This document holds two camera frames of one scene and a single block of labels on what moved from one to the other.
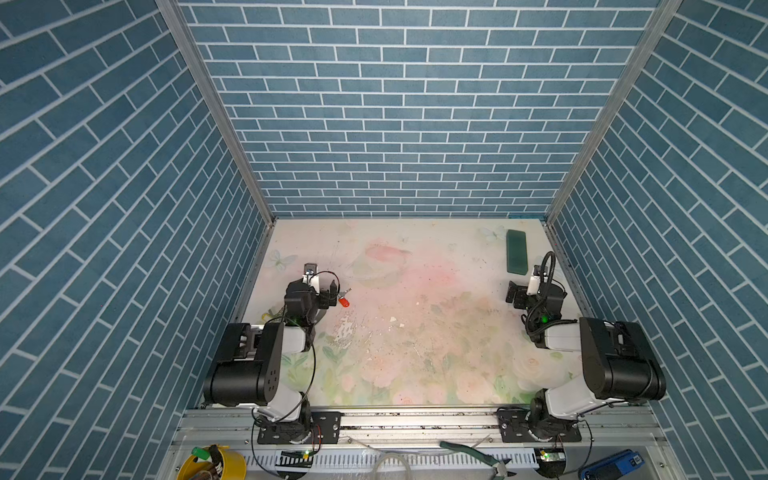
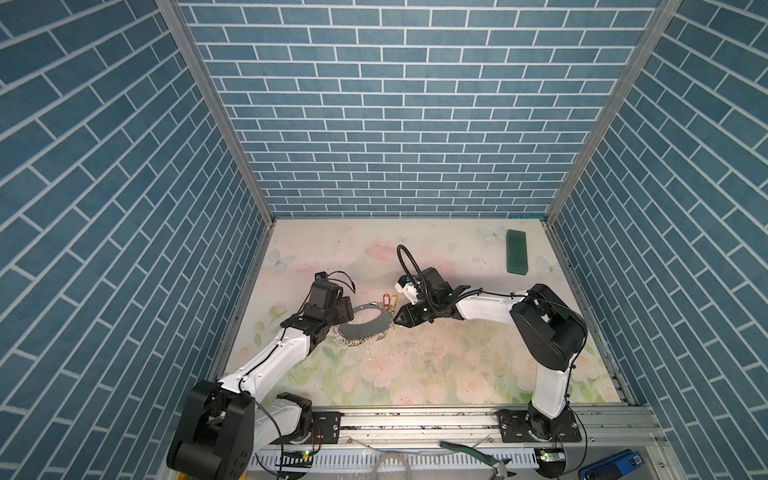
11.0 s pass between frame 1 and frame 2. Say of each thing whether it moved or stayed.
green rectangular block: stayed
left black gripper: moved
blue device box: stayed
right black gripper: moved
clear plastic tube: stayed
